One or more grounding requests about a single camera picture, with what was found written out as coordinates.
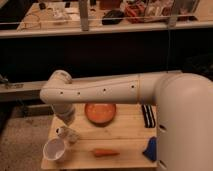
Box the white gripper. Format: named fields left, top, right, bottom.
left=51, top=104, right=75, bottom=125

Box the clear plastic bottle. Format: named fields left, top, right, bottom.
left=56, top=126, right=79, bottom=144

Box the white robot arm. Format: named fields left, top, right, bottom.
left=40, top=70, right=213, bottom=171

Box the orange bowl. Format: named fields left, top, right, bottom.
left=84, top=103, right=116, bottom=125

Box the white plastic cup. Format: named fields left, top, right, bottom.
left=43, top=138, right=67, bottom=162

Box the orange carrot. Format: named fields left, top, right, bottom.
left=91, top=149, right=120, bottom=157

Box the wooden table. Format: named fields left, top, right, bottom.
left=41, top=104, right=157, bottom=170

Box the black and white striped object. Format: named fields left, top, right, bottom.
left=141, top=105, right=156, bottom=128

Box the blue cloth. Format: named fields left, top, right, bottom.
left=142, top=137, right=157, bottom=162

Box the black bag on shelf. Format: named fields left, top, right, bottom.
left=102, top=10, right=124, bottom=25

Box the grey metal rail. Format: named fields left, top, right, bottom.
left=0, top=69, right=183, bottom=103

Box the grey vertical post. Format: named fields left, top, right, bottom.
left=79, top=0, right=89, bottom=31

